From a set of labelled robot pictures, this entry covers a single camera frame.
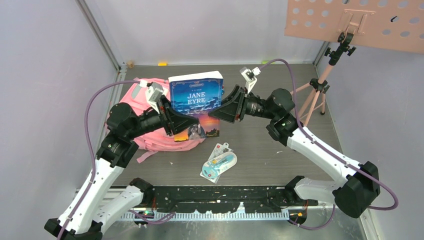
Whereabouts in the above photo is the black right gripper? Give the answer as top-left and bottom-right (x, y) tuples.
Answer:
(208, 85), (277, 125)

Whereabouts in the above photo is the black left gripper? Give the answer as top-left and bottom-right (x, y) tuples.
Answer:
(126, 94), (199, 139)

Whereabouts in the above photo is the blue orange Jane Eyre book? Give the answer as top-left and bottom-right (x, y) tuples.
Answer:
(168, 70), (224, 142)

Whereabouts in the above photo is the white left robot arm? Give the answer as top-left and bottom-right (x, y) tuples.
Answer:
(44, 83), (199, 240)

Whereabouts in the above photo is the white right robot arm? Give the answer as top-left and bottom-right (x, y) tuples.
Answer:
(209, 67), (381, 218)

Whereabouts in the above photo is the white red stationery pack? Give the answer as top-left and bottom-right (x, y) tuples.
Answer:
(199, 142), (233, 184)

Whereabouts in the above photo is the blue correction tape pack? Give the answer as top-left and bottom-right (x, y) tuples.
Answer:
(201, 151), (238, 179)

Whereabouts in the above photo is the green tape marker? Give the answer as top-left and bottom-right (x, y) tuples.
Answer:
(261, 60), (272, 65)

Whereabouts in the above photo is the pink music stand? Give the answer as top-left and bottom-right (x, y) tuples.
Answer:
(284, 0), (424, 125)

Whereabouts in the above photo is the aluminium frame rail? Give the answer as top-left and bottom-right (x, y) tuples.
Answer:
(70, 187), (372, 223)

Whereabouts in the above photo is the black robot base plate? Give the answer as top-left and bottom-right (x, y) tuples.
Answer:
(134, 185), (318, 214)

